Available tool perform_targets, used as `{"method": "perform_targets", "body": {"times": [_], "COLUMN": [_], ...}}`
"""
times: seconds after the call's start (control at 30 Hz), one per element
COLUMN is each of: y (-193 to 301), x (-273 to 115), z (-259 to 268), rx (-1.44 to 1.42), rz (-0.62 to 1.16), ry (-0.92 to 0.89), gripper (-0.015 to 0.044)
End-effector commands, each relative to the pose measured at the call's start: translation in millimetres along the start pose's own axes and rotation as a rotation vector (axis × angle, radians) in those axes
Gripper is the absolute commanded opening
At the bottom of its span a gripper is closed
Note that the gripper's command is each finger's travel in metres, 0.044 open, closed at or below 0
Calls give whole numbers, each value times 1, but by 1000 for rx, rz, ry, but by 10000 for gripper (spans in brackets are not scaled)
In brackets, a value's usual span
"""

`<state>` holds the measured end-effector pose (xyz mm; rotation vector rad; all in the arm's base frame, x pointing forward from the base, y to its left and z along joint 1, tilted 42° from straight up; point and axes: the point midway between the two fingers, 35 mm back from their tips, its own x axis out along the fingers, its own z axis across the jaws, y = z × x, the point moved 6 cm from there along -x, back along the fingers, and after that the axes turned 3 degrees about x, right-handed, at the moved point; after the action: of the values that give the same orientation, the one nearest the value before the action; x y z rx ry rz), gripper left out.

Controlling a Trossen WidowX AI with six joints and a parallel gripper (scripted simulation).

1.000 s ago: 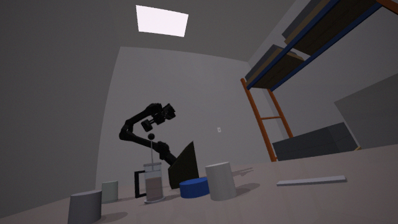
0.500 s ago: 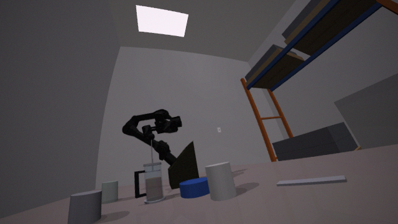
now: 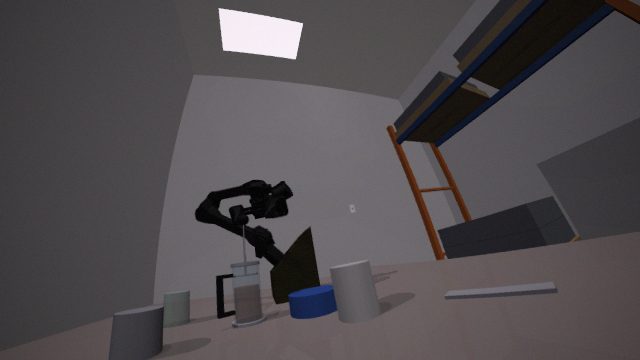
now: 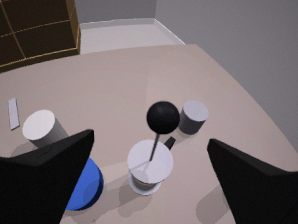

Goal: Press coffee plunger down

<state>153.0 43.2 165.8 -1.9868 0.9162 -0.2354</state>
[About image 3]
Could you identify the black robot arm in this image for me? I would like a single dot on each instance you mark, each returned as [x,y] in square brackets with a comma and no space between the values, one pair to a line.
[209,213]

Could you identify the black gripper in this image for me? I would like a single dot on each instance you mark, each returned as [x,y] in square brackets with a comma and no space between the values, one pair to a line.
[259,208]

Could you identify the blue short cylinder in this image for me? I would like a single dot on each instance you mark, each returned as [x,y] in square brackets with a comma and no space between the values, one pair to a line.
[312,302]

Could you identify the glass french press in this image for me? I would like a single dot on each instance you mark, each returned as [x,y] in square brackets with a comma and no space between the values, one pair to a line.
[247,295]

